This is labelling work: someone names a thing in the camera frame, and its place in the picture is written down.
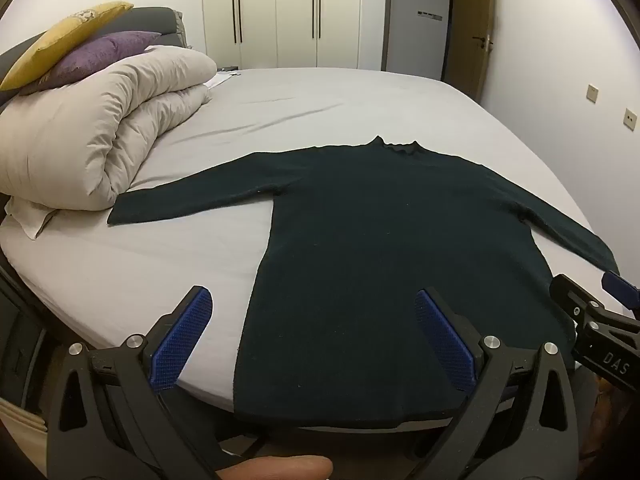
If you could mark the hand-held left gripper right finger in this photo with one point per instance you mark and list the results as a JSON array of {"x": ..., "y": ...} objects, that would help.
[{"x": 445, "y": 340}]

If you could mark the yellow pillow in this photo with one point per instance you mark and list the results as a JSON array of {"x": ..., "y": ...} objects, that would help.
[{"x": 65, "y": 35}]

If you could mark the cream wardrobe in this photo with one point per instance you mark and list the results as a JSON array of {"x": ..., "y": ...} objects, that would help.
[{"x": 280, "y": 10}]

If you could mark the white pillowcase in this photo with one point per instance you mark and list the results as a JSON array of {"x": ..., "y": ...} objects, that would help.
[{"x": 32, "y": 217}]

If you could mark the bed with grey sheet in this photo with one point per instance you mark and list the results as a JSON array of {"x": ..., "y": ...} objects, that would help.
[{"x": 325, "y": 102}]

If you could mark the wooden door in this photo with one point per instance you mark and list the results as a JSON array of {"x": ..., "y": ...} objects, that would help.
[{"x": 472, "y": 25}]

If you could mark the wall socket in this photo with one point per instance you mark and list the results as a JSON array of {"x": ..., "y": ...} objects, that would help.
[
  {"x": 592, "y": 93},
  {"x": 630, "y": 119}
]

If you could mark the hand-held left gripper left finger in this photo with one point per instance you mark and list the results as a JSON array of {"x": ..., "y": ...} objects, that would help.
[{"x": 182, "y": 340}]

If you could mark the dark green sweater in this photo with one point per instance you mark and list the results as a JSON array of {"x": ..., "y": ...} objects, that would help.
[{"x": 380, "y": 260}]

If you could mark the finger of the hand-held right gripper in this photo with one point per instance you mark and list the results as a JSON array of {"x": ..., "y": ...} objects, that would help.
[
  {"x": 570, "y": 290},
  {"x": 622, "y": 289}
]

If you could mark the white panel door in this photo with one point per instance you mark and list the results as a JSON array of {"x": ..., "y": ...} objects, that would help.
[{"x": 417, "y": 30}]

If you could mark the beige folded duvet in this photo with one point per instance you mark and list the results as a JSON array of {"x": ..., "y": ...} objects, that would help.
[{"x": 90, "y": 125}]

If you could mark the white papers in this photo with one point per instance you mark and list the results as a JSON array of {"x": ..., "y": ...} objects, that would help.
[{"x": 222, "y": 79}]

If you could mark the purple pillow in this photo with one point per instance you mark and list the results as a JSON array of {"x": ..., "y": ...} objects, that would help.
[{"x": 100, "y": 55}]

